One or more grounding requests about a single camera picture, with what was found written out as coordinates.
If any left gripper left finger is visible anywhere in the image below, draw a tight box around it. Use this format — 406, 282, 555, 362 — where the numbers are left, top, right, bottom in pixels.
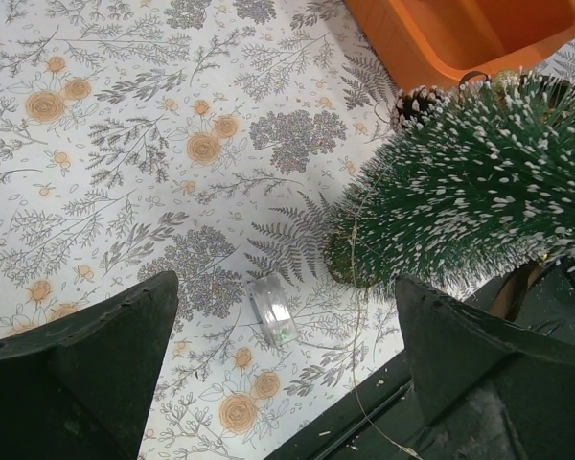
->
0, 271, 178, 459

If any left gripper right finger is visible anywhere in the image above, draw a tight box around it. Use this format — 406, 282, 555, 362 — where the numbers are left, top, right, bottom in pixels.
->
395, 277, 575, 459

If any brown ribbon bow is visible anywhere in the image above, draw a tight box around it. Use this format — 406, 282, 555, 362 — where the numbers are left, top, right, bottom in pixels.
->
488, 261, 543, 322

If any small green christmas tree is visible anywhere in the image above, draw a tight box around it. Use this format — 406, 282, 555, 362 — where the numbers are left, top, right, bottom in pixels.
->
323, 78, 575, 297

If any clear led battery box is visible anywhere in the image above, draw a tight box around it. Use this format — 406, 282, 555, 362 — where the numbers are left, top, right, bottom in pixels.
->
245, 274, 299, 348

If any frosted pine cone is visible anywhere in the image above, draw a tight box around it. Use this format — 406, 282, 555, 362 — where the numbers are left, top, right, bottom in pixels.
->
390, 85, 451, 134

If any gold glitter berry sprig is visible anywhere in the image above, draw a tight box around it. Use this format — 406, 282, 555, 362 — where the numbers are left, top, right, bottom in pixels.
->
493, 69, 575, 121

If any orange plastic bin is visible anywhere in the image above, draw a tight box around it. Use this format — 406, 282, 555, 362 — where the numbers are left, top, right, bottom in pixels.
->
347, 0, 575, 90

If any floral patterned table mat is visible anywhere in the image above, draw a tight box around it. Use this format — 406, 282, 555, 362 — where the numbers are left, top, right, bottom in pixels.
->
0, 1, 575, 459

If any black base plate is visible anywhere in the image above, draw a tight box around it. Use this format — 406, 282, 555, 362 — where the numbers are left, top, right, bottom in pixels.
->
274, 261, 575, 459

